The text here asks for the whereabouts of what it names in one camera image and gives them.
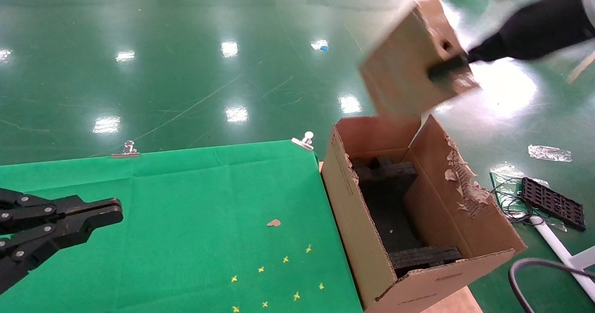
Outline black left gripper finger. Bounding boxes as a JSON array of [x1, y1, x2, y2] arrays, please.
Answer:
[[0, 207, 124, 295], [0, 188, 123, 233]]

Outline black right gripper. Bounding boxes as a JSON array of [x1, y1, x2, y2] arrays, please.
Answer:
[[427, 0, 595, 85]]

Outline small brown cardboard box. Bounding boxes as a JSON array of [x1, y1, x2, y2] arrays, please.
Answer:
[[359, 0, 481, 120]]

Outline black foam carton liner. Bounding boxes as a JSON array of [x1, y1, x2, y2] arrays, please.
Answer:
[[350, 157, 421, 254]]

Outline large open cardboard carton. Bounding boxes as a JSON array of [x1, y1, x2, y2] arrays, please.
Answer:
[[321, 114, 528, 313]]

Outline silver binder clip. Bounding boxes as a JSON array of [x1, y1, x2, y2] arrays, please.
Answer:
[[291, 132, 314, 152], [111, 140, 140, 159]]

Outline green table cloth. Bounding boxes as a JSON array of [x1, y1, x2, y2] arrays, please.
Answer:
[[0, 140, 364, 313]]

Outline clear plastic wrap sheet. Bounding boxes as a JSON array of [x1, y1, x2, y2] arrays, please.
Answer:
[[489, 164, 569, 233]]

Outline clear crumpled plastic bag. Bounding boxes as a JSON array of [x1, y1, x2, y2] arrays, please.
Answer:
[[528, 144, 573, 163]]

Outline wooden stick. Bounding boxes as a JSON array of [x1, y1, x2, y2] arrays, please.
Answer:
[[566, 50, 595, 84]]

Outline black plastic grid tray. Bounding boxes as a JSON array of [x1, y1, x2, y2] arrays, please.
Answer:
[[519, 177, 587, 233]]

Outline white pipe stand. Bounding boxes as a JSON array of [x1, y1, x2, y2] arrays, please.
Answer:
[[529, 216, 595, 303]]

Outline thin black wires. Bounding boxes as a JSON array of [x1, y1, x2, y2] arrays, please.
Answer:
[[492, 177, 536, 224]]

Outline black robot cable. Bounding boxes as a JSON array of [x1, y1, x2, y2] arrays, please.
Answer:
[[508, 258, 595, 313]]

